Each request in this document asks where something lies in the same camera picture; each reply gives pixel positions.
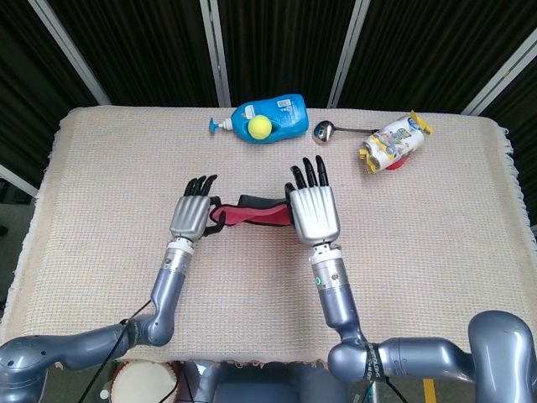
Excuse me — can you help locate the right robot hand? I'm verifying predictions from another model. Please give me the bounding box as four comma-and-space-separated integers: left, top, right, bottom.
284, 154, 341, 247

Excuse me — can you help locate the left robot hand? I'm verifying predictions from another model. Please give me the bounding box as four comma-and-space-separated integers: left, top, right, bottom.
169, 174, 227, 244

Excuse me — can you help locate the red fabric with black trim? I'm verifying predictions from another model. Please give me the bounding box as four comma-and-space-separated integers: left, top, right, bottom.
208, 193, 295, 228

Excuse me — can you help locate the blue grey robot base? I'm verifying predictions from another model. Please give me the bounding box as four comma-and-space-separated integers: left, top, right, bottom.
180, 359, 352, 403

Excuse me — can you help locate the metal ladle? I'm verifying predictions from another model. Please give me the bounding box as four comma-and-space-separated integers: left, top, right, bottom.
310, 119, 381, 146

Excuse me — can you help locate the beige woven tablecloth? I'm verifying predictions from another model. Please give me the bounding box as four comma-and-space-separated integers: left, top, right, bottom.
0, 105, 530, 370

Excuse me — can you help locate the red plastic bowl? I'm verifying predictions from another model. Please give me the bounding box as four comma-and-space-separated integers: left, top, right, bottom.
384, 154, 410, 171

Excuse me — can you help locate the blue pump bottle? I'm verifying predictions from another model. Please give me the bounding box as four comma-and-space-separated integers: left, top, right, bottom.
209, 93, 310, 145

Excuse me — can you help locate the yellow tennis ball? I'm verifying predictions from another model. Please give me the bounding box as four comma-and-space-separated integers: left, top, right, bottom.
247, 114, 273, 140

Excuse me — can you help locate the yellow white snack package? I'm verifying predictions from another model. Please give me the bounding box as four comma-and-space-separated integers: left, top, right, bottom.
358, 109, 435, 175

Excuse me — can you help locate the white round stool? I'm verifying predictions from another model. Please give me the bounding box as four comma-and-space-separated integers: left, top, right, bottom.
109, 361, 180, 403

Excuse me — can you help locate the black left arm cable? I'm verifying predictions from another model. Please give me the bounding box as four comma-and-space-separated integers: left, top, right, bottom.
77, 298, 154, 403

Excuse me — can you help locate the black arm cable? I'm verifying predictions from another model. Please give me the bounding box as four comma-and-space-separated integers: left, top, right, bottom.
77, 298, 154, 403
383, 375, 406, 403

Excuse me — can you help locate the grey metal partition post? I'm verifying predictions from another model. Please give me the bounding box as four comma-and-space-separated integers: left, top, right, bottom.
199, 0, 232, 108
28, 0, 112, 106
326, 0, 372, 109
0, 163, 39, 199
460, 29, 537, 117

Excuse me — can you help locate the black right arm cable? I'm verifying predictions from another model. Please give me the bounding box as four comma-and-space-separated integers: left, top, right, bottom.
383, 375, 406, 403

